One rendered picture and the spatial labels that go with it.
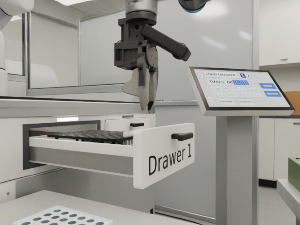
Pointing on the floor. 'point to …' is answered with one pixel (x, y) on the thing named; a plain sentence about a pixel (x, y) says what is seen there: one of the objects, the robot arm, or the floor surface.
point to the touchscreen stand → (233, 170)
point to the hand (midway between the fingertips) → (149, 104)
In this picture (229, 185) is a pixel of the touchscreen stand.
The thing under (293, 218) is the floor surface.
